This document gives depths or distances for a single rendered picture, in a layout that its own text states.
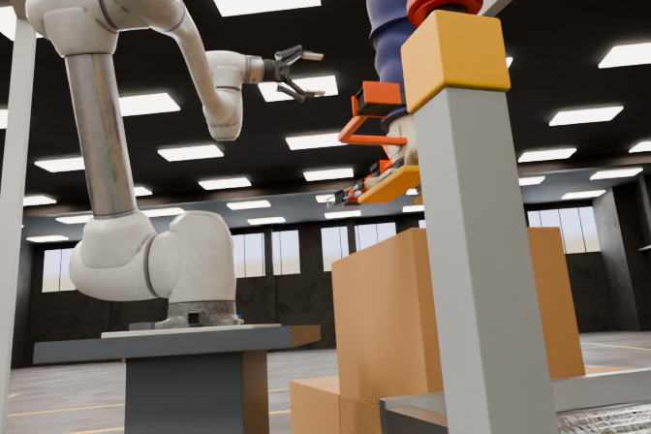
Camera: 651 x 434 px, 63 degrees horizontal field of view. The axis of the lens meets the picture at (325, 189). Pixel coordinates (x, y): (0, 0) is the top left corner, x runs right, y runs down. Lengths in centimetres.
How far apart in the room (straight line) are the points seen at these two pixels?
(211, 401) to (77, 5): 88
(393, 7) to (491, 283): 132
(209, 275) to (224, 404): 28
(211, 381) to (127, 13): 80
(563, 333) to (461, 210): 97
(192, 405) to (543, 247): 86
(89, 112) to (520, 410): 110
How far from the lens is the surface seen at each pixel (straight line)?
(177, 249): 128
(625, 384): 136
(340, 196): 210
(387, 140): 151
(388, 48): 164
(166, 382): 122
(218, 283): 126
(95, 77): 132
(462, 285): 43
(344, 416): 171
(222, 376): 118
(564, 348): 138
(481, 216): 44
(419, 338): 119
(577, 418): 121
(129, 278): 132
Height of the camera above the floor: 74
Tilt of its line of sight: 14 degrees up
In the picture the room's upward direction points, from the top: 4 degrees counter-clockwise
